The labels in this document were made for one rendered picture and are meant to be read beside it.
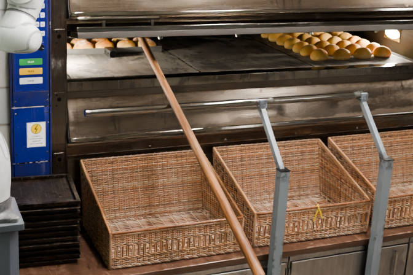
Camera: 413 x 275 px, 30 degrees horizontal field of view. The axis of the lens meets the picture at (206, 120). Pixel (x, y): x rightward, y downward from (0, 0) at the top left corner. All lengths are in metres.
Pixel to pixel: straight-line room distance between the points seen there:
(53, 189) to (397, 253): 1.50
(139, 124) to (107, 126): 0.14
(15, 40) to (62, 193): 0.69
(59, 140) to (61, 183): 0.23
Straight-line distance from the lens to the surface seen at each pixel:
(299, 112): 3.62
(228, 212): 2.31
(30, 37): 2.57
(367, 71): 3.77
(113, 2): 3.14
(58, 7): 3.10
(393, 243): 3.49
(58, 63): 3.14
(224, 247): 3.10
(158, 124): 3.33
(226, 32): 3.19
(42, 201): 2.93
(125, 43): 3.72
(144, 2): 3.18
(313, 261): 3.28
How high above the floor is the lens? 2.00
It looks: 18 degrees down
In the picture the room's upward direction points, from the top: 3 degrees clockwise
